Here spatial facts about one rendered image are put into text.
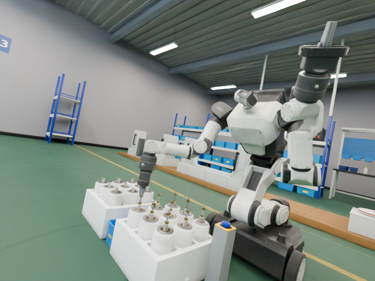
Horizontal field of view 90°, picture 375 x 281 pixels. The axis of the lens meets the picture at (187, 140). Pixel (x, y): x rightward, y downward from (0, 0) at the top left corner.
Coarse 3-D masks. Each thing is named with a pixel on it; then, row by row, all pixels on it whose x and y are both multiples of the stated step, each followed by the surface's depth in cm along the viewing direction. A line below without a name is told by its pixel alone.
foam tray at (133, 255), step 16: (112, 240) 98; (128, 240) 87; (192, 240) 92; (208, 240) 94; (112, 256) 95; (128, 256) 85; (144, 256) 77; (160, 256) 74; (176, 256) 77; (192, 256) 84; (208, 256) 93; (128, 272) 83; (144, 272) 75; (160, 272) 72; (176, 272) 78; (192, 272) 85
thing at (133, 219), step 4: (128, 212) 97; (132, 212) 95; (136, 212) 95; (140, 212) 95; (144, 212) 96; (128, 216) 96; (132, 216) 94; (136, 216) 94; (140, 216) 94; (128, 220) 95; (132, 220) 94; (136, 220) 94; (128, 224) 95; (132, 224) 94; (136, 224) 94; (132, 228) 94; (136, 228) 94
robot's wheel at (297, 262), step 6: (294, 252) 96; (300, 252) 97; (294, 258) 93; (300, 258) 92; (288, 264) 92; (294, 264) 91; (300, 264) 91; (288, 270) 90; (294, 270) 89; (300, 270) 100; (288, 276) 90; (294, 276) 88; (300, 276) 99
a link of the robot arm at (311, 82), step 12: (300, 48) 55; (312, 48) 52; (324, 48) 52; (336, 48) 51; (348, 48) 52; (312, 60) 54; (324, 60) 54; (336, 60) 53; (300, 72) 60; (312, 72) 56; (324, 72) 55; (300, 84) 59; (312, 84) 56; (324, 84) 56
